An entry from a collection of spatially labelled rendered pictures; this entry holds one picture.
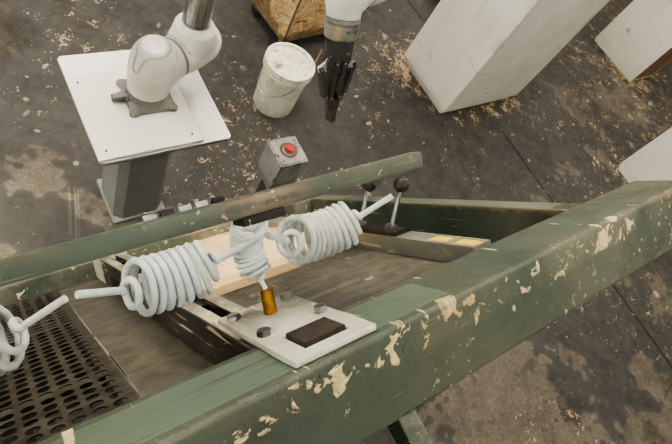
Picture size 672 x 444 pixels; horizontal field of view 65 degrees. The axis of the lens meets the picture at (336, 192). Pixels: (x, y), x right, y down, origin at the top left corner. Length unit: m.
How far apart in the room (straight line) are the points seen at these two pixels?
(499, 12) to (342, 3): 2.30
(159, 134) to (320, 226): 1.48
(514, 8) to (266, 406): 3.19
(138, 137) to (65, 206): 0.81
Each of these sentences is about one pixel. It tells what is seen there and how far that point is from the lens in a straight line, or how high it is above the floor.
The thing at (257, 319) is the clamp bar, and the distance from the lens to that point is 0.65.
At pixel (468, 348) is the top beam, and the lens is 0.66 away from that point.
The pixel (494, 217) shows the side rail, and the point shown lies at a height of 1.57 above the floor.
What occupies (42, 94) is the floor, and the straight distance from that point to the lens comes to 3.15.
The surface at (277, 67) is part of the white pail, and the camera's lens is 3.07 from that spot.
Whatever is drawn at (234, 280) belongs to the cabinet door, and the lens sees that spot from 1.17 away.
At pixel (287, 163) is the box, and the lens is 1.92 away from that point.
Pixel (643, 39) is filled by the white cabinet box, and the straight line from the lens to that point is 6.06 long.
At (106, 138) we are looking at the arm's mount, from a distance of 2.05.
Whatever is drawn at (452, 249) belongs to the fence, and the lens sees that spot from 1.06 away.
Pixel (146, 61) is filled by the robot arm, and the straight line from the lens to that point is 1.98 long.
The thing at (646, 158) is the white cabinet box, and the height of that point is 0.24.
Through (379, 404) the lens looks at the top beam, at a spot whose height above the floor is 1.91.
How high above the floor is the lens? 2.42
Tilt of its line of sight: 51 degrees down
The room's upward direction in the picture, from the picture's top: 36 degrees clockwise
